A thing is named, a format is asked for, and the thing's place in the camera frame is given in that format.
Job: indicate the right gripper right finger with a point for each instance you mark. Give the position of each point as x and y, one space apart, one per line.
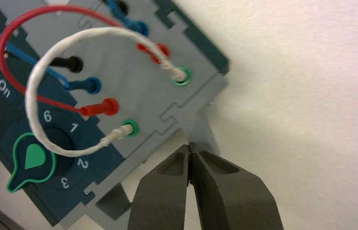
233 203

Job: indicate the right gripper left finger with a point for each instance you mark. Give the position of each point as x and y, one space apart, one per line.
160 203

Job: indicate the grey and teal control box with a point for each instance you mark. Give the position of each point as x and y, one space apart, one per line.
125 70

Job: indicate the green and teal rotary knob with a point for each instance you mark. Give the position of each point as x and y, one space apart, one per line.
34 157

